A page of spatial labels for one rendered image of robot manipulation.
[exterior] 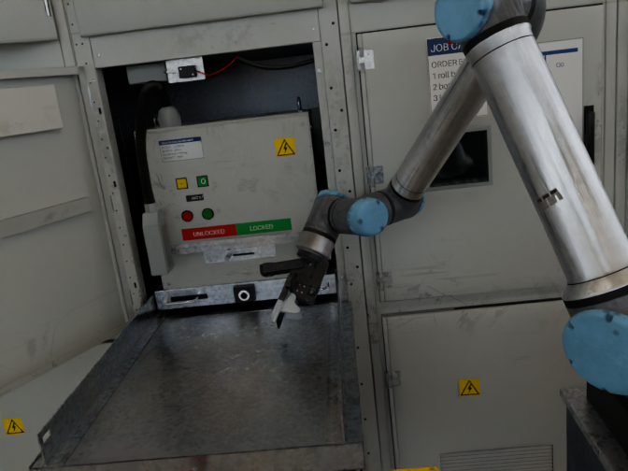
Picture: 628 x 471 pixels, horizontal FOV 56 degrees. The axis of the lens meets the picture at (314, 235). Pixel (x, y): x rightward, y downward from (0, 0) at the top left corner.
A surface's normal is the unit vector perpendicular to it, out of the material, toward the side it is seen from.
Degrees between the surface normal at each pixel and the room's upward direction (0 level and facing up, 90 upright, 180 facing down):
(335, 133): 90
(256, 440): 0
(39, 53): 90
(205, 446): 0
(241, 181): 90
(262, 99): 90
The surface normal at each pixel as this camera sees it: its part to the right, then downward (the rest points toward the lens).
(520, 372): 0.00, 0.25
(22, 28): 0.48, 0.17
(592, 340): -0.74, 0.35
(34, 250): 0.86, 0.04
